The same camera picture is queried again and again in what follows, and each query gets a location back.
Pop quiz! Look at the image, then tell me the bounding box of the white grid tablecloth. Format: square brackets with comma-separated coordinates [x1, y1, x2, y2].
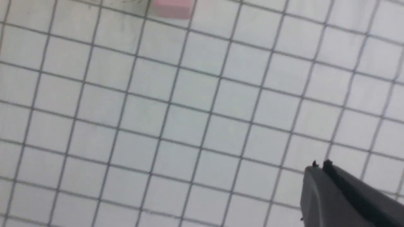
[0, 0, 403, 227]

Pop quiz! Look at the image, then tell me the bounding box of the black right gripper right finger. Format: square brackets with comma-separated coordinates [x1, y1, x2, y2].
[322, 160, 403, 227]

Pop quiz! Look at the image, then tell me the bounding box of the pink foam cube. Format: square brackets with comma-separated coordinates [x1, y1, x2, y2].
[152, 0, 195, 19]

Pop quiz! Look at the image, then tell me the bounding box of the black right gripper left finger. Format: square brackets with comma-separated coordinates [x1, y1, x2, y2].
[300, 161, 375, 227]

